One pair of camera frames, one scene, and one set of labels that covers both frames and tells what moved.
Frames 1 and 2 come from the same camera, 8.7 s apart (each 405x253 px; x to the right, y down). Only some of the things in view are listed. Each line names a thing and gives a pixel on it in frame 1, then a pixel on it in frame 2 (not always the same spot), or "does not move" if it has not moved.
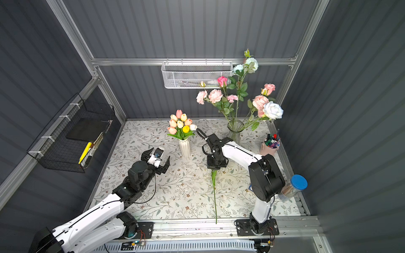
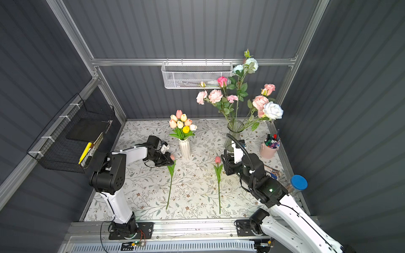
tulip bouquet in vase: x=181 y=127 does not move
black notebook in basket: x=87 y=129 does not move
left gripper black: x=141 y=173 to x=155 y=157
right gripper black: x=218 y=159 to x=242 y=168
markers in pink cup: x=272 y=140 does not move
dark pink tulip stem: x=214 y=174 to x=218 y=168
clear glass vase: x=234 y=127 does not move
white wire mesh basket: x=191 y=74 does not move
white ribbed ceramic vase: x=185 y=148 does not move
